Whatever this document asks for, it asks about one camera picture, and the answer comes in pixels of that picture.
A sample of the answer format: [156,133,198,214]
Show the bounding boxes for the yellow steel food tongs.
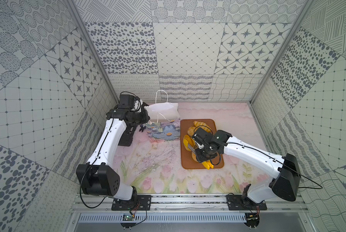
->
[190,147,214,170]

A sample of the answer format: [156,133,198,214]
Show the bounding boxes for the striped croissant bread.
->
[193,121,213,133]

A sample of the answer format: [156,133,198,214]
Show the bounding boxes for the floral paper gift bag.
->
[145,90,180,141]

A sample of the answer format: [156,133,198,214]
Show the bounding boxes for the ring donut bread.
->
[191,152,198,162]

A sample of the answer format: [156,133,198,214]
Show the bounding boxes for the oval green-topped bread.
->
[183,134,195,151]

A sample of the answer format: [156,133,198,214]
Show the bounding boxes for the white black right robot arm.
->
[187,128,302,205]

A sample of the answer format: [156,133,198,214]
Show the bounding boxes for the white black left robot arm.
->
[76,106,150,201]

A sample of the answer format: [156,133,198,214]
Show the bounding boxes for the brown serving tray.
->
[180,119,216,170]

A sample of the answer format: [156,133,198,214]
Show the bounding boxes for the floral table mat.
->
[103,102,285,194]

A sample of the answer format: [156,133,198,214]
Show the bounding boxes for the right controller board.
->
[244,214,260,229]

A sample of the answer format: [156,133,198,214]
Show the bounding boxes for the controller board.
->
[120,214,136,229]
[244,214,260,229]

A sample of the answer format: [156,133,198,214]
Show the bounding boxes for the left controller board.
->
[120,214,136,229]

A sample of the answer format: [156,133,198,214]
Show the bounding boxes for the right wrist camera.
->
[191,126,213,149]

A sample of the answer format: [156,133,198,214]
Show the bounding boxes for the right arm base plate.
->
[226,194,267,212]

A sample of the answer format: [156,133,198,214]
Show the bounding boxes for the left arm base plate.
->
[112,195,152,211]

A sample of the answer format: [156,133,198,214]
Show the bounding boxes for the aluminium mounting rail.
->
[70,194,308,213]

